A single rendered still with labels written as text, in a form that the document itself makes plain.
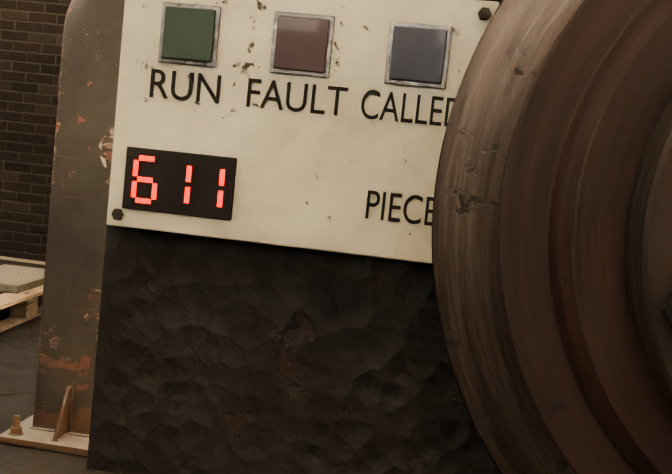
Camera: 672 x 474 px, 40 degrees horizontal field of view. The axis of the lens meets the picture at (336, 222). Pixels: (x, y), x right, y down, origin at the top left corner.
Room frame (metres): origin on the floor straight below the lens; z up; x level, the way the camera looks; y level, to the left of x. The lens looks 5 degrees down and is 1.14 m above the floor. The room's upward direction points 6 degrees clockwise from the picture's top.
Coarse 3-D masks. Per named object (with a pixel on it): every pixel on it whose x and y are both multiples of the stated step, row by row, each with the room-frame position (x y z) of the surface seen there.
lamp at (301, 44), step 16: (288, 16) 0.64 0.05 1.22; (288, 32) 0.64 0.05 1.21; (304, 32) 0.64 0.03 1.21; (320, 32) 0.64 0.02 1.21; (288, 48) 0.64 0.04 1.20; (304, 48) 0.64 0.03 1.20; (320, 48) 0.64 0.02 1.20; (288, 64) 0.64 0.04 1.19; (304, 64) 0.64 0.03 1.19; (320, 64) 0.64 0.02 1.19
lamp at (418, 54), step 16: (400, 32) 0.63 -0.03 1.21; (416, 32) 0.63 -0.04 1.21; (432, 32) 0.63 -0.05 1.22; (400, 48) 0.63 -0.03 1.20; (416, 48) 0.63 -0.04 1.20; (432, 48) 0.63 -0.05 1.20; (400, 64) 0.63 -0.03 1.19; (416, 64) 0.63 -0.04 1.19; (432, 64) 0.63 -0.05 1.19; (416, 80) 0.63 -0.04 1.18; (432, 80) 0.63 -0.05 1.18
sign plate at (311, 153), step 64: (128, 0) 0.66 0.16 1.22; (192, 0) 0.65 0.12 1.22; (256, 0) 0.65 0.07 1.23; (320, 0) 0.64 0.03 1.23; (384, 0) 0.64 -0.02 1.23; (448, 0) 0.63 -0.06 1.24; (128, 64) 0.66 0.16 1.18; (192, 64) 0.65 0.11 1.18; (256, 64) 0.65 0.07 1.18; (384, 64) 0.64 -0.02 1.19; (448, 64) 0.63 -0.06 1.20; (128, 128) 0.66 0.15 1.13; (192, 128) 0.65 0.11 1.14; (256, 128) 0.65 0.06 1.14; (320, 128) 0.64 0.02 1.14; (384, 128) 0.64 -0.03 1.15; (128, 192) 0.66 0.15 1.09; (192, 192) 0.65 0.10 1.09; (256, 192) 0.65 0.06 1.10; (320, 192) 0.64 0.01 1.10; (384, 192) 0.63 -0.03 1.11; (384, 256) 0.63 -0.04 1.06
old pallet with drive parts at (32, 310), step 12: (36, 288) 5.18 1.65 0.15; (0, 300) 4.75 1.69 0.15; (12, 300) 4.79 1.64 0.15; (24, 300) 4.90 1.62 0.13; (36, 300) 5.06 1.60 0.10; (12, 312) 4.95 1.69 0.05; (24, 312) 4.94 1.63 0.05; (36, 312) 5.07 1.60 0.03; (0, 324) 4.74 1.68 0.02; (12, 324) 4.79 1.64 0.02
